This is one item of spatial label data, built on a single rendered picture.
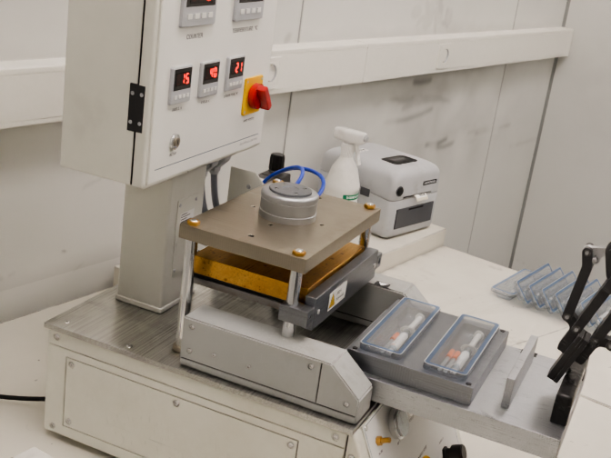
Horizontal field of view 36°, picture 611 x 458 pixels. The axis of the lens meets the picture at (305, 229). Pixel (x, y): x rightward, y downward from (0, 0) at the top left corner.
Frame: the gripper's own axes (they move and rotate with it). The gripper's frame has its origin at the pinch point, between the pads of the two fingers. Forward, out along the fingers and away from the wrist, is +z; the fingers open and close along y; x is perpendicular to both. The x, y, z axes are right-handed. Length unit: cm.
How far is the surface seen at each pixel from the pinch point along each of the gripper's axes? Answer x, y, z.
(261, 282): -10.0, -36.8, 11.6
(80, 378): -17, -51, 37
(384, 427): -9.0, -13.5, 19.0
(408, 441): -2.7, -10.0, 22.4
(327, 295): -7.4, -28.9, 9.0
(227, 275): -9.9, -41.2, 13.9
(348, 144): 85, -58, 23
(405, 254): 90, -34, 40
